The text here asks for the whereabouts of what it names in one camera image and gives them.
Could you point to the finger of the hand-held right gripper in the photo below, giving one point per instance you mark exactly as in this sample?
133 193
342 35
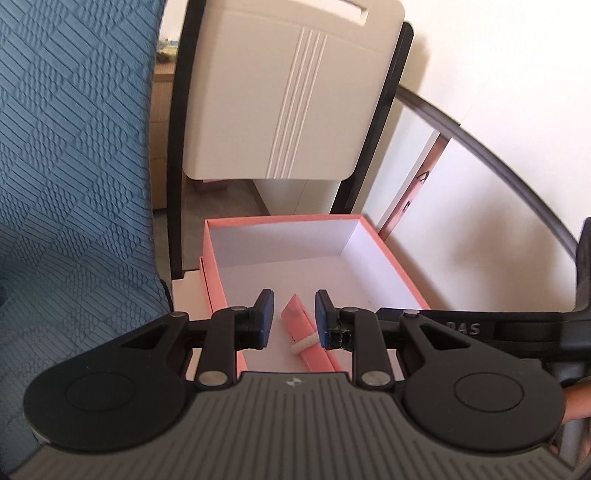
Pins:
466 328

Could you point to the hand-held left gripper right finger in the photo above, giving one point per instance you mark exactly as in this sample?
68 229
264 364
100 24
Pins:
323 318

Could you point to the blue quilted blanket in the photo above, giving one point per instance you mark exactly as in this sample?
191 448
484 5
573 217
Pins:
69 138

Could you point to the pink cardboard box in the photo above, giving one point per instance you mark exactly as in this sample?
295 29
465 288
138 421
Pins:
258 244

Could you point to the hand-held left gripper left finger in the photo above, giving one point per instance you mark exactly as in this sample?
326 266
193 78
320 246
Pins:
265 318

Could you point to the white folding chair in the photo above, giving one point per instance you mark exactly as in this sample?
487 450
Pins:
258 92

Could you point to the dark grey curved bar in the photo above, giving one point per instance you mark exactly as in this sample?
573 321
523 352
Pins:
418 100

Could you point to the person's right hand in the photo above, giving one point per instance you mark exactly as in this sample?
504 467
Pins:
579 408

